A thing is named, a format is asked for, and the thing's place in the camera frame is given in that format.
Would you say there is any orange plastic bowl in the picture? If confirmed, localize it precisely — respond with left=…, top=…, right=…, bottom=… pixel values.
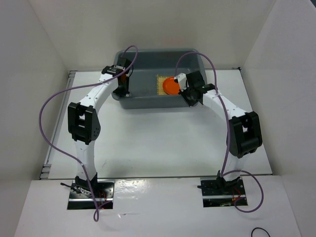
left=162, top=77, right=180, bottom=95

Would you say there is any yellow woven bamboo mat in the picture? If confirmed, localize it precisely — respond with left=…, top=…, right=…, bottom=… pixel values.
left=157, top=75, right=169, bottom=95

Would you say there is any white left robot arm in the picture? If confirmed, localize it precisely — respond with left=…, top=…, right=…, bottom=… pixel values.
left=68, top=57, right=133, bottom=198

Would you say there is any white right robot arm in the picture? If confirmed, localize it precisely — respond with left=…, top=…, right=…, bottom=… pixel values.
left=174, top=71, right=263, bottom=194

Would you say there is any grey plastic bin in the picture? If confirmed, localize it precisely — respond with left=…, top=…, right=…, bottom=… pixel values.
left=112, top=48, right=207, bottom=109

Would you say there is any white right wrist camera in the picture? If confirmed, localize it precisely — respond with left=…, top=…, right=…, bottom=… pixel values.
left=174, top=73, right=188, bottom=91

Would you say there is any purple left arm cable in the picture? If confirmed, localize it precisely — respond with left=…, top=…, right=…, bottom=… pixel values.
left=39, top=44, right=138, bottom=222

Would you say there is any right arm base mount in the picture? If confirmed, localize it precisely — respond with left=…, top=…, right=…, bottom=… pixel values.
left=197, top=177, right=248, bottom=208

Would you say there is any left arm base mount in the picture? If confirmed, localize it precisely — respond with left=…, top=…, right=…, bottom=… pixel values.
left=60, top=179, right=115, bottom=210

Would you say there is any black cable loop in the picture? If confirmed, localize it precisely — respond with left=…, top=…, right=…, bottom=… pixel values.
left=251, top=227, right=271, bottom=237

